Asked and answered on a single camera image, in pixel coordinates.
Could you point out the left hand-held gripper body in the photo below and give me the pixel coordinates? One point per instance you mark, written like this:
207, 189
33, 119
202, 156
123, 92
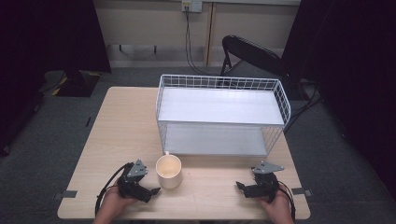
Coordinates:
134, 182

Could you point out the white wall socket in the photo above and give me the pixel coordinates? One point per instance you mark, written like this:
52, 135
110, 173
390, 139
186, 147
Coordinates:
191, 5

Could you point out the small black floor strip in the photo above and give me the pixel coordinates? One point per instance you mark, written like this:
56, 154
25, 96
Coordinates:
88, 121

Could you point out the grey tape strip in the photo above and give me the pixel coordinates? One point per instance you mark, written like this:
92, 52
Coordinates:
300, 191
67, 194

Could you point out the person's right hand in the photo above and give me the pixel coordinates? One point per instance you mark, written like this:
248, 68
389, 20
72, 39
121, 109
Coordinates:
278, 205

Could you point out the black curtain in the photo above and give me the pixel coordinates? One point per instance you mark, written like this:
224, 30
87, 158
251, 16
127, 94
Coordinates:
351, 62
46, 37

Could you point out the dark stand base yellow tape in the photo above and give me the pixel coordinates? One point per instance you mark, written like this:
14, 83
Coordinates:
76, 82

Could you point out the black folding chair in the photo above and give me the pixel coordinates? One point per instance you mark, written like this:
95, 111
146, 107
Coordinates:
252, 56

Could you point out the cream ceramic cup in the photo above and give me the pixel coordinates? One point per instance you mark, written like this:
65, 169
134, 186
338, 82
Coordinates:
169, 174

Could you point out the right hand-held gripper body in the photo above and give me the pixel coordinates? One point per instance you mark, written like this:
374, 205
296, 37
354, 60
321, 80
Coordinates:
265, 182

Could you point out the person's left hand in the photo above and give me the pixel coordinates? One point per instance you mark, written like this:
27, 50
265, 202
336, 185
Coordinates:
114, 202

